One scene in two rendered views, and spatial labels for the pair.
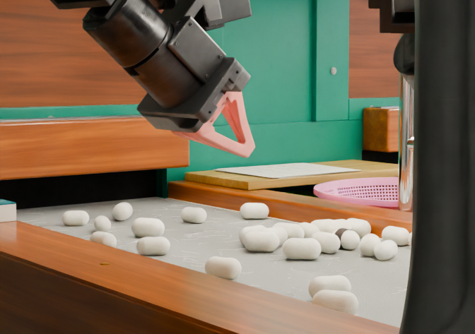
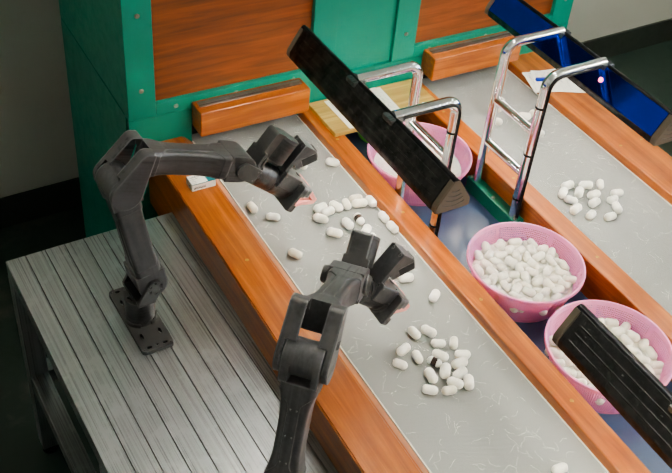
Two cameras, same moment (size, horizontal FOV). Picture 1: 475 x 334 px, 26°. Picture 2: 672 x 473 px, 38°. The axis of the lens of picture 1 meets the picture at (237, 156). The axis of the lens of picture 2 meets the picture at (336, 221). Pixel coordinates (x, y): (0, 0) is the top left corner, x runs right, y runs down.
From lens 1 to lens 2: 1.46 m
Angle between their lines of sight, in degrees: 35
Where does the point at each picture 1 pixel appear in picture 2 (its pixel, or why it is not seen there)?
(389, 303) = not seen: hidden behind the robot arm
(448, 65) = (280, 429)
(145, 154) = (284, 110)
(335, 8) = not seen: outside the picture
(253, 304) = not seen: hidden behind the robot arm
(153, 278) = (261, 281)
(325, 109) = (398, 54)
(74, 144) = (247, 113)
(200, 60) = (290, 187)
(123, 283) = (250, 285)
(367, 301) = not seen: hidden behind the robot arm
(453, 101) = (280, 434)
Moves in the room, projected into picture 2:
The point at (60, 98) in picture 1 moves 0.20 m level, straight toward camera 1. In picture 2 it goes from (241, 78) to (238, 124)
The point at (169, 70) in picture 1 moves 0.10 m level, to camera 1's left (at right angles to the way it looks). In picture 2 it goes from (277, 192) to (230, 185)
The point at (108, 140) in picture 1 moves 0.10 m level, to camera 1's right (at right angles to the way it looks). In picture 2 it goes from (264, 108) to (304, 114)
